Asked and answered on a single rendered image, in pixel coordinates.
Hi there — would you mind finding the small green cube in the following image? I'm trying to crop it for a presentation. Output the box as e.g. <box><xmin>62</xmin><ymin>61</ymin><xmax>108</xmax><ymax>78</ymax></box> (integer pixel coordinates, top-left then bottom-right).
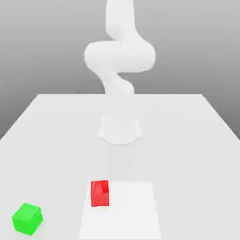
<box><xmin>11</xmin><ymin>202</ymin><xmax>44</xmax><ymax>237</ymax></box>

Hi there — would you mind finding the small red cube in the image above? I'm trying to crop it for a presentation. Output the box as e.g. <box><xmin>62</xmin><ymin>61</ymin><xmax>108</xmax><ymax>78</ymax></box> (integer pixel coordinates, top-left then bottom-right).
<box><xmin>90</xmin><ymin>180</ymin><xmax>110</xmax><ymax>207</ymax></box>

